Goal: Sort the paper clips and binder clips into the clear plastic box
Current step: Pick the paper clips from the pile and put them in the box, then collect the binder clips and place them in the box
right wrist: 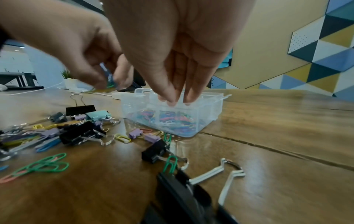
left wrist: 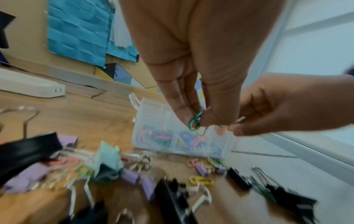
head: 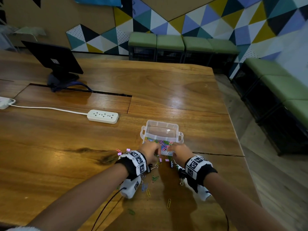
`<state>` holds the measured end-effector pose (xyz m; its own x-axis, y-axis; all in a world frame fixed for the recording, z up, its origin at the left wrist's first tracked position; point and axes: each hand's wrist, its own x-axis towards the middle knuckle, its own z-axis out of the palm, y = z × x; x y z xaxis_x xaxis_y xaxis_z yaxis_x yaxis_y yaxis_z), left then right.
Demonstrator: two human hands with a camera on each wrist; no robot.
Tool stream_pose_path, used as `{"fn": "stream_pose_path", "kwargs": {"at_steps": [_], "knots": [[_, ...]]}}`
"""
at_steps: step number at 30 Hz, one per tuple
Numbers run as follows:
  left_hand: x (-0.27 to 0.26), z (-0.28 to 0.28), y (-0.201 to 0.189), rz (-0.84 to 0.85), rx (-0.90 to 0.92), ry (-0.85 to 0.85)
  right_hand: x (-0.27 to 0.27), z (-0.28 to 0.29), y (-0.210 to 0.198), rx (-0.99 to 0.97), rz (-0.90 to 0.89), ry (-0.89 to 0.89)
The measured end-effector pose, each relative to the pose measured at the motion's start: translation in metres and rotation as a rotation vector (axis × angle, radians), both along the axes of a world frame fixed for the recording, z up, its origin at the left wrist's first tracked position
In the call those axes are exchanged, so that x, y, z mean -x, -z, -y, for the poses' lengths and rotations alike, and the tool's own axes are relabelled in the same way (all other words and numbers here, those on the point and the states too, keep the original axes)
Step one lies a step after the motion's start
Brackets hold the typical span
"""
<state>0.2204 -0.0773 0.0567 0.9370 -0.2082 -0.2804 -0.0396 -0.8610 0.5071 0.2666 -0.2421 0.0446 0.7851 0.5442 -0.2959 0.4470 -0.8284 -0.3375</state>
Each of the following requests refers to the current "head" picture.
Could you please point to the person's white top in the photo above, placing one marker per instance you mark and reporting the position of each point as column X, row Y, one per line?
column 24, row 229

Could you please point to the black monitor stand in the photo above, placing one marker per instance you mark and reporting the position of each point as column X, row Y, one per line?
column 61, row 81

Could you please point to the right wrist marker band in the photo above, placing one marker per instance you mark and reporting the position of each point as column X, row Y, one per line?
column 199, row 169

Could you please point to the wrist marker band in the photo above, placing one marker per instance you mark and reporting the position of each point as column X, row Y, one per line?
column 199, row 169
column 132, row 164

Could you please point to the left wrist marker band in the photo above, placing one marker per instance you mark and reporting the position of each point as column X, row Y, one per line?
column 132, row 164

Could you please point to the pile of colourful paper clips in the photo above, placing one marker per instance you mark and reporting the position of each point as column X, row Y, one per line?
column 145, row 188

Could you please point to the person's left forearm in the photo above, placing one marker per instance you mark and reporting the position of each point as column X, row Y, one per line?
column 79, row 204

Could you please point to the person's right forearm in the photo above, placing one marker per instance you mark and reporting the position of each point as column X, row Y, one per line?
column 238, row 209

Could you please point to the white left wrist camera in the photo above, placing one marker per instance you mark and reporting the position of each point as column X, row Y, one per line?
column 130, row 188

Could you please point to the pale green chair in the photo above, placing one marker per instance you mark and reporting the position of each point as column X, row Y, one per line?
column 30, row 31

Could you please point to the clear plastic box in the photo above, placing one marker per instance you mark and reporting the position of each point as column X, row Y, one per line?
column 161, row 131

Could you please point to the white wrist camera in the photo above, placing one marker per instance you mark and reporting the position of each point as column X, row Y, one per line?
column 202, row 193
column 130, row 188

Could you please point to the wooden table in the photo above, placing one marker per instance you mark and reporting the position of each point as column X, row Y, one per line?
column 60, row 146

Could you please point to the person's left hand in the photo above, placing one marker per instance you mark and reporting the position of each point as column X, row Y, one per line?
column 150, row 151

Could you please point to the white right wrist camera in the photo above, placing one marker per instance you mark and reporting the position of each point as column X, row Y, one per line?
column 202, row 193

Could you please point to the green cushioned stool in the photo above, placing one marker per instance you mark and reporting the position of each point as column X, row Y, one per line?
column 170, row 42
column 299, row 110
column 197, row 44
column 223, row 46
column 263, row 66
column 284, row 87
column 142, row 39

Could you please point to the black monitor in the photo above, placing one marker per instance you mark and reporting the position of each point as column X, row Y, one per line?
column 53, row 57

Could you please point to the person's right hand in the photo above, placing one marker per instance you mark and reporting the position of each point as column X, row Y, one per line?
column 181, row 153

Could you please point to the white power strip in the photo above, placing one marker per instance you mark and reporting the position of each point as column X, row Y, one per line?
column 4, row 102
column 103, row 116

